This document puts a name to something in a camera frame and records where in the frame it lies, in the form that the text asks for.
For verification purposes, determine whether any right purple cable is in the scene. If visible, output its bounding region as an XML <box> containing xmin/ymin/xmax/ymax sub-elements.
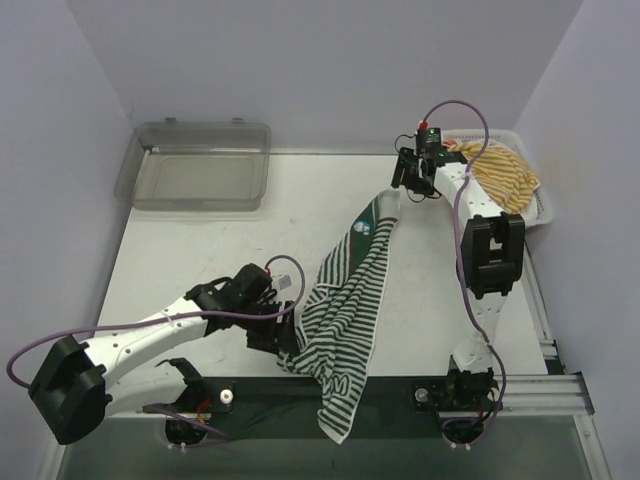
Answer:
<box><xmin>422</xmin><ymin>99</ymin><xmax>507</xmax><ymax>444</ymax></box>

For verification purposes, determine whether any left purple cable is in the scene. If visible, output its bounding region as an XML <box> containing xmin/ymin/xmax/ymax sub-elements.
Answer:
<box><xmin>6</xmin><ymin>254</ymin><xmax>307</xmax><ymax>390</ymax></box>

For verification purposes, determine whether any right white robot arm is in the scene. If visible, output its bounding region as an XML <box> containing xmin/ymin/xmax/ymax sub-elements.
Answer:
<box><xmin>391</xmin><ymin>147</ymin><xmax>525</xmax><ymax>409</ymax></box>

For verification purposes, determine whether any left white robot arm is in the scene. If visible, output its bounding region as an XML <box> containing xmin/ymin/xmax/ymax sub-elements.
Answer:
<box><xmin>28</xmin><ymin>263</ymin><xmax>299</xmax><ymax>445</ymax></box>

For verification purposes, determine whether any white plastic basket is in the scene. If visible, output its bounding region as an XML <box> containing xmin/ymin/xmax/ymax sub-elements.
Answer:
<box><xmin>435</xmin><ymin>128</ymin><xmax>557</xmax><ymax>226</ymax></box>

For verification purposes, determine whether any aluminium frame rail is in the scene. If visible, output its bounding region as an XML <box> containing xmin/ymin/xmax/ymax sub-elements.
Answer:
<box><xmin>501</xmin><ymin>249</ymin><xmax>594</xmax><ymax>417</ymax></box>

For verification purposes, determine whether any yellow white striped towel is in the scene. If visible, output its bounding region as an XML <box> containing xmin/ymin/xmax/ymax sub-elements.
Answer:
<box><xmin>472</xmin><ymin>140</ymin><xmax>540</xmax><ymax>223</ymax></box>

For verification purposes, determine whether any green white striped towel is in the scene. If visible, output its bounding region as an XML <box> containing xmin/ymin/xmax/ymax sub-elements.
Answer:
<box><xmin>277</xmin><ymin>189</ymin><xmax>400</xmax><ymax>445</ymax></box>

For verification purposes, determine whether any clear grey plastic container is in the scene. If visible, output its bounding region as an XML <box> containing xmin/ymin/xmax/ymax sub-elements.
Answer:
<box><xmin>114</xmin><ymin>119</ymin><xmax>271</xmax><ymax>212</ymax></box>

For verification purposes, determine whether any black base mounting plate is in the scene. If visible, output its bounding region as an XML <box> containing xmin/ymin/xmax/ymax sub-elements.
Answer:
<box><xmin>149</xmin><ymin>371</ymin><xmax>500</xmax><ymax>415</ymax></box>

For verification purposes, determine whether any purple cable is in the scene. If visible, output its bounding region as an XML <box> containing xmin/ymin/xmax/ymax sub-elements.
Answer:
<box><xmin>422</xmin><ymin>99</ymin><xmax>507</xmax><ymax>444</ymax></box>
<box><xmin>6</xmin><ymin>254</ymin><xmax>307</xmax><ymax>390</ymax></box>

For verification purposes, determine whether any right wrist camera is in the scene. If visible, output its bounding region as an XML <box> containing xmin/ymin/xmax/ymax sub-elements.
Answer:
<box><xmin>415</xmin><ymin>127</ymin><xmax>446</xmax><ymax>157</ymax></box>

